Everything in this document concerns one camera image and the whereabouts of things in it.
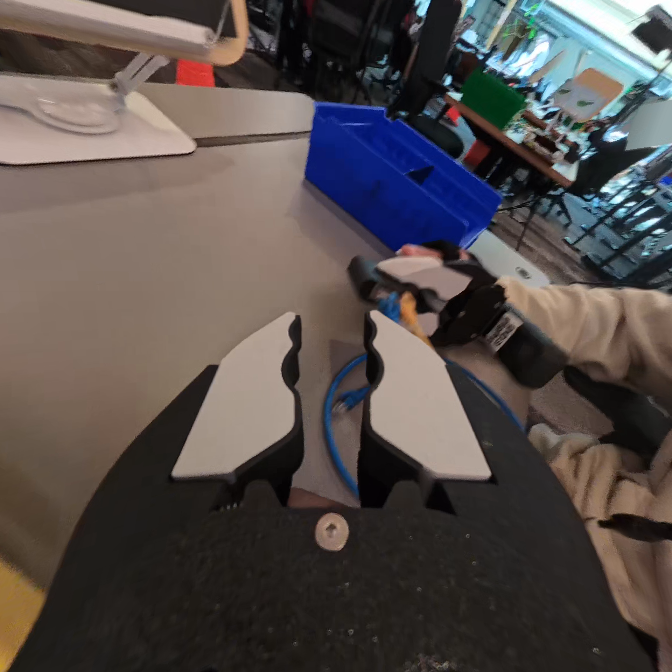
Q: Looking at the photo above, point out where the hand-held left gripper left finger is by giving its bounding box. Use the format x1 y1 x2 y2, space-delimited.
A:
171 311 305 507

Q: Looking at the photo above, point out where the black office chair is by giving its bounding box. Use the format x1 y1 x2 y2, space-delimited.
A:
387 0 469 160

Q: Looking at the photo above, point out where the orange ethernet cable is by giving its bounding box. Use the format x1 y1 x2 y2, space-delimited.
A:
397 291 435 349

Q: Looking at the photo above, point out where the orange traffic cone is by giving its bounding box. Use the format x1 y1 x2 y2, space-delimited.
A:
176 59 217 89

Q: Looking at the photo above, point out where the wooden table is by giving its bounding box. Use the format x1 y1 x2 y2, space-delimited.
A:
446 89 580 192

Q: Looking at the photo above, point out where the blue plastic bin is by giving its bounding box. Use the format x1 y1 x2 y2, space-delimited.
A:
304 101 504 254

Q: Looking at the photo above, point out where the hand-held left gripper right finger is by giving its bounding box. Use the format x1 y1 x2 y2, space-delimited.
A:
358 309 494 507

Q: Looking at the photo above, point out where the person's right hand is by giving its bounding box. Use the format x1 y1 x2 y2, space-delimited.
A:
396 241 470 265

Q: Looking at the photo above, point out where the yellow plastic bin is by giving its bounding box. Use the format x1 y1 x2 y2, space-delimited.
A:
0 555 49 672

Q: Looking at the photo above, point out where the person's right forearm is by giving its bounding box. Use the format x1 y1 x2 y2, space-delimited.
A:
501 278 672 398

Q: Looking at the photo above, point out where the black ethernet port adapter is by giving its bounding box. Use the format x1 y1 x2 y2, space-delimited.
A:
346 254 387 303

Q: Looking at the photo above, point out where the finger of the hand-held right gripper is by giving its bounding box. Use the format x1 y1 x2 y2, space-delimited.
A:
374 255 475 303

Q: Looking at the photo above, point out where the blue ethernet cable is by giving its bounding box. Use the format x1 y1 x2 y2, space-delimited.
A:
322 291 528 502

